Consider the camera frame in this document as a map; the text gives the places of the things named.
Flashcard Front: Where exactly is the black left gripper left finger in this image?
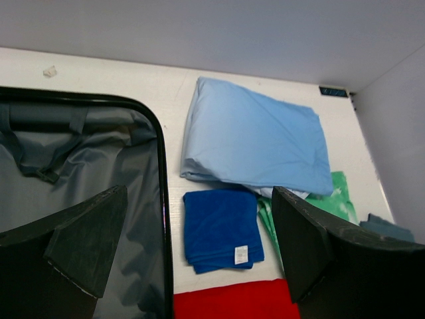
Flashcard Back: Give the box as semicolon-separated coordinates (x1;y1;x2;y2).
1;185;128;318

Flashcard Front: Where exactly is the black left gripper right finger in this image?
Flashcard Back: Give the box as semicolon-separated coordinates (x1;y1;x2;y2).
272;187;424;318

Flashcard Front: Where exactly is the slate blue garment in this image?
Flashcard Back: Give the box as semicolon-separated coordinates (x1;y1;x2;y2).
359;213;415;243

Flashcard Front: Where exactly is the green white tie-dye shirt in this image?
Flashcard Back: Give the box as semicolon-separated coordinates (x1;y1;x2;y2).
257;171;358;260

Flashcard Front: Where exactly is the red cloth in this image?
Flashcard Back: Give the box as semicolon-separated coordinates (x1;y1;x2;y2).
174;279;300;319

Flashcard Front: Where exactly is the royal blue towel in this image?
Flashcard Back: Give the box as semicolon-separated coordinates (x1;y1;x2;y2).
183;189;264;274

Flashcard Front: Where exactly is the light blue garment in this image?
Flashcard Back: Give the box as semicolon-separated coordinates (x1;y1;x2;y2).
180;77;333;195

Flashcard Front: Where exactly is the black open suitcase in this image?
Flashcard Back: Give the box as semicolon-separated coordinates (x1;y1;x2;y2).
1;87;173;318

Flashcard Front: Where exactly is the blue label sticker right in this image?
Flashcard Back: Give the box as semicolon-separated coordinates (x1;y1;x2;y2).
319;86;349;98

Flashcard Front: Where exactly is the small paper scrap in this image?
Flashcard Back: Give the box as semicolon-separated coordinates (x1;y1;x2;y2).
42;66;57;78

